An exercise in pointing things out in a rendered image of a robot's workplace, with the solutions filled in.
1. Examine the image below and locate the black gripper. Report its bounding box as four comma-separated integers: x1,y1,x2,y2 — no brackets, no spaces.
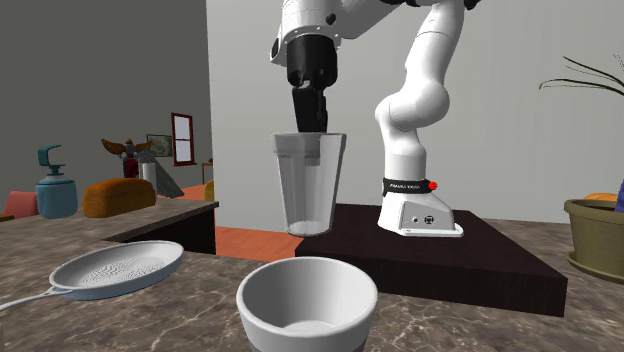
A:
285,33,339,134

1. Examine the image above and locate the clear glass tumbler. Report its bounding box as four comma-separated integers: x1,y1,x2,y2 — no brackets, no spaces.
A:
272,131,348,239

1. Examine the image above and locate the red framed window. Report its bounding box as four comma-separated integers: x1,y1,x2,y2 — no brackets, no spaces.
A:
170,112,197,167

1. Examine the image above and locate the winged figure statue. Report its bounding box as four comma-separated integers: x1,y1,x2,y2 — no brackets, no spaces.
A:
100,137,153,180

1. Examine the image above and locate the white bowl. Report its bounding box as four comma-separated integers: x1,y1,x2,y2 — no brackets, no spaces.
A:
236,256,379,352

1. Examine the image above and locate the dark wooden robot stand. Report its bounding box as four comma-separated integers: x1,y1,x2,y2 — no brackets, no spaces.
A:
294,203,570,319

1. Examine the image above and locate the brown bread loaf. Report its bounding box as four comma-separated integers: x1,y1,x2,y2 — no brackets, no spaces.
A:
81,177,158,219

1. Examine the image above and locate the white frying pan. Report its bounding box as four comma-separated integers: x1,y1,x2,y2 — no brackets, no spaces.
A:
0,239,185,313

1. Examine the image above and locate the teal soap dispenser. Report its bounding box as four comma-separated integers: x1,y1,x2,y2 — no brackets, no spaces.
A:
35,144,79,220

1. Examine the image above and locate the pink chair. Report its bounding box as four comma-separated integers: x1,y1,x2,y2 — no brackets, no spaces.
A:
2,190,40,220

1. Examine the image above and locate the olive green plant pot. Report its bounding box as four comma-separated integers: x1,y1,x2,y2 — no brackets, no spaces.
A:
538,54,624,286

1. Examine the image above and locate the wall picture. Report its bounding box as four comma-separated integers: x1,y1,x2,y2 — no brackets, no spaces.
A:
146,133,174,159

